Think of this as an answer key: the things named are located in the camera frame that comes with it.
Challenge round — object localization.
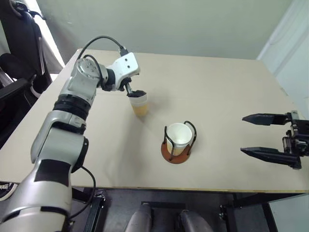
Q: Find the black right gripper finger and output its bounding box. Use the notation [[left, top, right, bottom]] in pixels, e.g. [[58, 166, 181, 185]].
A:
[[240, 146, 302, 170], [241, 113, 291, 127]]

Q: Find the black office chair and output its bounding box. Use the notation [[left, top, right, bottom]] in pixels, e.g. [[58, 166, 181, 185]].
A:
[[0, 0, 53, 148]]

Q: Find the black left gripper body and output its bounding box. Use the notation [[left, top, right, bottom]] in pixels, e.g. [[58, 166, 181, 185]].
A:
[[120, 77, 133, 92]]

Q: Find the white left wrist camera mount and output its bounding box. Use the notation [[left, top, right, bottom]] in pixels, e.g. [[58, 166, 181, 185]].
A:
[[111, 52, 141, 92]]

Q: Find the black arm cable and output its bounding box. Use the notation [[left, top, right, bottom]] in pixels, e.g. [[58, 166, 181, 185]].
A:
[[69, 165, 98, 222]]

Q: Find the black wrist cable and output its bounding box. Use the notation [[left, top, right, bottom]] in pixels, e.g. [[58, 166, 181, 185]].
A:
[[78, 36, 128, 58]]

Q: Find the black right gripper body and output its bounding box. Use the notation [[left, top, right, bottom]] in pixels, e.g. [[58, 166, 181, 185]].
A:
[[281, 110, 309, 158]]

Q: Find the white door panel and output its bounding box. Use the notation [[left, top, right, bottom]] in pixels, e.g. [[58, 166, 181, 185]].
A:
[[256, 0, 309, 117]]

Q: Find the clear plastic cup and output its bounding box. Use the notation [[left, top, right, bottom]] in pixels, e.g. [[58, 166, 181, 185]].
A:
[[128, 92, 149, 117]]

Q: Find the white paper cup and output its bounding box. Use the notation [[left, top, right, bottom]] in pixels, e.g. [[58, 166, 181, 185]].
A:
[[167, 123, 193, 157]]

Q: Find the black metal table frame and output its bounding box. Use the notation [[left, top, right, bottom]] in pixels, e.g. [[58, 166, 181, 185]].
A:
[[69, 187, 307, 232]]

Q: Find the black wire cup holder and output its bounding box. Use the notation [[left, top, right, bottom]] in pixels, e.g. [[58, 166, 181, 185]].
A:
[[160, 120, 197, 165]]

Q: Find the dark grey rounded shape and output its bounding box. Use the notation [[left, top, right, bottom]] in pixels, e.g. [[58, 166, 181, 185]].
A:
[[177, 209, 213, 232], [126, 202, 153, 232]]

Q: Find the black and white sneaker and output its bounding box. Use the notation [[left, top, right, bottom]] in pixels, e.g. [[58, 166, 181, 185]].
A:
[[0, 181, 19, 202]]

